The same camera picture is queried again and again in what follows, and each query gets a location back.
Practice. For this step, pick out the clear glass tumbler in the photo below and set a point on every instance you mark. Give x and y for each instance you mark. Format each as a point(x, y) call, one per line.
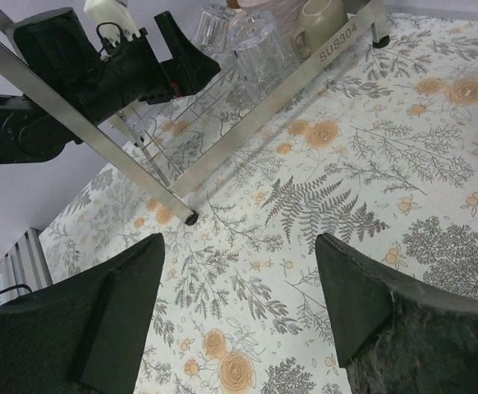
point(261, 51)

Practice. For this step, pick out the floral patterned table mat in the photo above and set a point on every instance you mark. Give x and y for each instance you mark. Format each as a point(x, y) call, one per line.
point(381, 150)

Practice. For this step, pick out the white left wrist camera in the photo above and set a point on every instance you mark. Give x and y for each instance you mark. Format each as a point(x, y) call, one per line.
point(113, 19)

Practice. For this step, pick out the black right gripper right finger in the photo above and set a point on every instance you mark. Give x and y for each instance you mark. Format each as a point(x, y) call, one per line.
point(393, 333)

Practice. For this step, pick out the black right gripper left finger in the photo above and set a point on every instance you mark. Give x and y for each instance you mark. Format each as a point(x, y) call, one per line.
point(85, 334)

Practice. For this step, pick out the olive green ceramic mug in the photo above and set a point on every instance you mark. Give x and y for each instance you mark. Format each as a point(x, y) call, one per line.
point(317, 22)

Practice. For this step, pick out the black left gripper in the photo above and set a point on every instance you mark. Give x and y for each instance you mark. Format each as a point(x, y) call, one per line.
point(99, 83)

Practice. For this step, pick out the pink ribbed ceramic mug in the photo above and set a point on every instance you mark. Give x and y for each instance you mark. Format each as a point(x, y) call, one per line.
point(285, 12)

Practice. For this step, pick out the steel two-tier dish rack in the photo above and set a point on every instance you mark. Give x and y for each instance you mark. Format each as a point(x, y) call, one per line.
point(169, 149)

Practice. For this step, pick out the clear glass near rack front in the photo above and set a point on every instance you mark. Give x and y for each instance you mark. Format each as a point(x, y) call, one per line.
point(212, 29)

